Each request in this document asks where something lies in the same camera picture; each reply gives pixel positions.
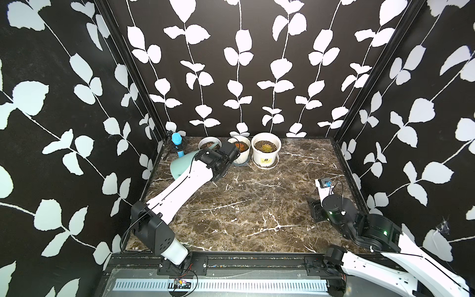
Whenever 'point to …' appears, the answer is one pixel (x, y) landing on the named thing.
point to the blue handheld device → (176, 139)
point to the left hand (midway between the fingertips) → (199, 161)
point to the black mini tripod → (172, 151)
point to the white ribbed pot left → (208, 139)
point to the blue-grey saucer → (241, 164)
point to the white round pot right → (261, 158)
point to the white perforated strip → (227, 285)
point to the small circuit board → (181, 284)
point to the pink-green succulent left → (206, 145)
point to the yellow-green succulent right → (266, 148)
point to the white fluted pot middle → (243, 156)
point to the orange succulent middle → (242, 146)
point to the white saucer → (266, 167)
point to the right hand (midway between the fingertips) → (309, 194)
